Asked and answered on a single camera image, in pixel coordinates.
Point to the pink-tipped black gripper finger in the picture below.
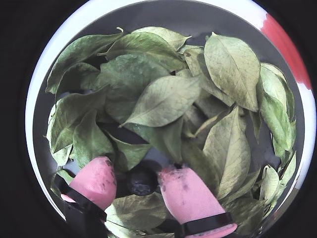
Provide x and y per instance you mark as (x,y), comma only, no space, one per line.
(96,183)
(188,193)

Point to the dark blueberry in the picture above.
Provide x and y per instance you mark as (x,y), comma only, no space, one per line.
(140,182)

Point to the grey bowl with white rim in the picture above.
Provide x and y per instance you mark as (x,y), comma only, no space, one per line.
(173,17)

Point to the green dried leaf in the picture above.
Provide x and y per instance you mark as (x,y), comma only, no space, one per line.
(79,77)
(74,54)
(163,99)
(210,121)
(232,69)
(288,168)
(275,116)
(198,64)
(245,213)
(89,141)
(198,163)
(168,138)
(270,183)
(136,210)
(60,156)
(143,47)
(227,148)
(272,84)
(128,153)
(126,74)
(163,36)
(69,116)

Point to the red ribbed plastic container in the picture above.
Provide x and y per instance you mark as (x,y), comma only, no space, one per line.
(284,44)

